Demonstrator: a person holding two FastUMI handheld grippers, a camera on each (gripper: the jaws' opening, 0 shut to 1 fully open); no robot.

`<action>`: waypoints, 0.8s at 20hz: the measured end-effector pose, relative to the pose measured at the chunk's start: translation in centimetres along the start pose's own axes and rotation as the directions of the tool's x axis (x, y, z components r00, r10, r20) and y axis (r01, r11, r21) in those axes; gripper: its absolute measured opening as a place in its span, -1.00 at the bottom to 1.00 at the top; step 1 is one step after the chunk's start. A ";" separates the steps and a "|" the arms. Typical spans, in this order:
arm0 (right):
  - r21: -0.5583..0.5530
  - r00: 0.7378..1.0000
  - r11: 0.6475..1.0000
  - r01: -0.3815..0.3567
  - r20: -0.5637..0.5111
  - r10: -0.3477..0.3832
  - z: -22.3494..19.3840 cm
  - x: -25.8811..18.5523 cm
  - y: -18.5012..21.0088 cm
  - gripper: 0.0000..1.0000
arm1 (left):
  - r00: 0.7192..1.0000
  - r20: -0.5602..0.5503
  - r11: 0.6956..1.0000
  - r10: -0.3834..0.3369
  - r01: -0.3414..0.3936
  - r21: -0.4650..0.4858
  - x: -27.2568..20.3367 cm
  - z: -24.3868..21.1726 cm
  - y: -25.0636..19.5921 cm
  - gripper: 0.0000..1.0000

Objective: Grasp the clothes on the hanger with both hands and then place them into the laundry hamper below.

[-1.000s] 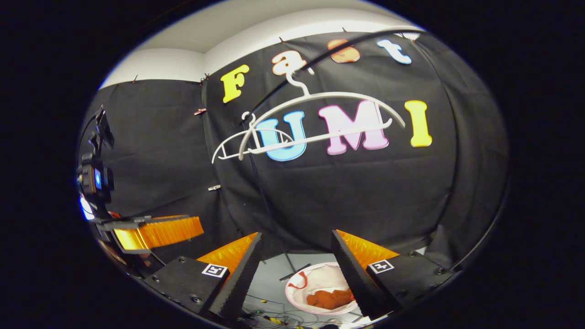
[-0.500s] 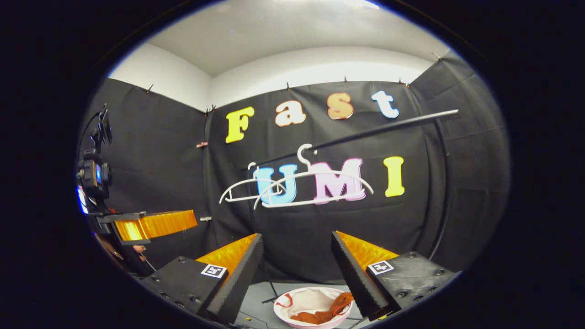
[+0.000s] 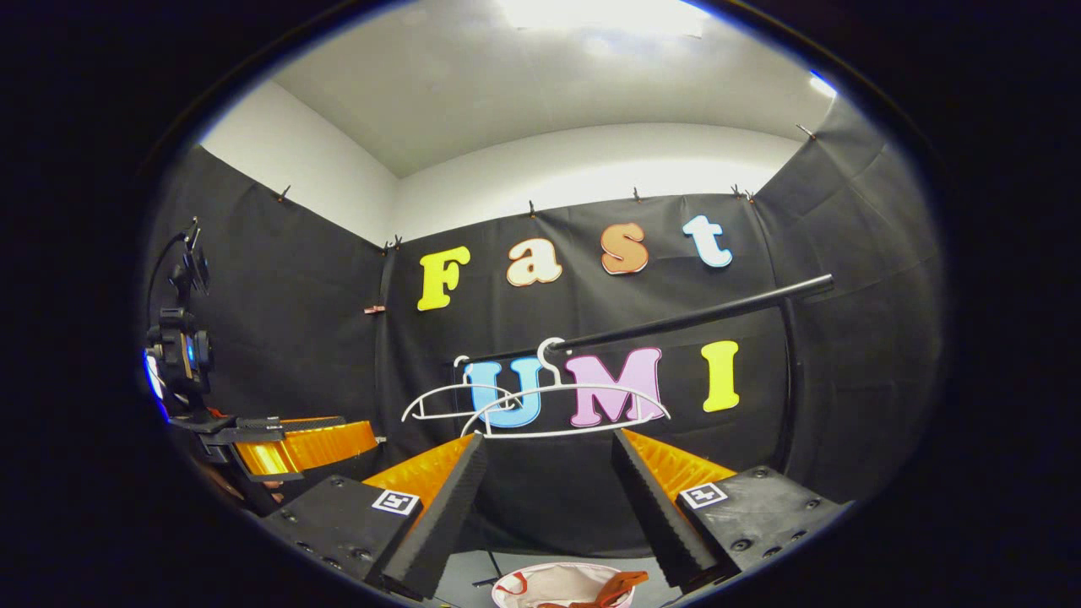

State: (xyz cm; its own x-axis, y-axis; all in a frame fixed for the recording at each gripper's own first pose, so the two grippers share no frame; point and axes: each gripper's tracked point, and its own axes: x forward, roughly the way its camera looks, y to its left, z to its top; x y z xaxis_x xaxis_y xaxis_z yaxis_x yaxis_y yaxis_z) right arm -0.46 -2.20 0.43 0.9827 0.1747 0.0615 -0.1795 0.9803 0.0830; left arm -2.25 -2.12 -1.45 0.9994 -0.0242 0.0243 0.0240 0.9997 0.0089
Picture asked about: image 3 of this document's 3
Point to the black clothes rail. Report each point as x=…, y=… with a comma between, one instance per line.
x=701, y=314

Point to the large ceiling light panel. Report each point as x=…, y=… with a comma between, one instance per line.
x=600, y=13

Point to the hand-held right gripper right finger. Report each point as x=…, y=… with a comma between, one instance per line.
x=659, y=515

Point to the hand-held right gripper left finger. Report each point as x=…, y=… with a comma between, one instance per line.
x=439, y=523

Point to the white plastic clothes hanger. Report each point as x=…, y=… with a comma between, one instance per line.
x=443, y=415
x=557, y=387

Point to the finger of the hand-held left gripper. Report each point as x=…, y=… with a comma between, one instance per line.
x=296, y=421
x=321, y=443

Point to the white laundry hamper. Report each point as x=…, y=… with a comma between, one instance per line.
x=549, y=584

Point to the black backdrop cloth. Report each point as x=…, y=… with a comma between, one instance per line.
x=287, y=321

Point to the small ceiling light panel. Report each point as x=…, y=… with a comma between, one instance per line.
x=823, y=84

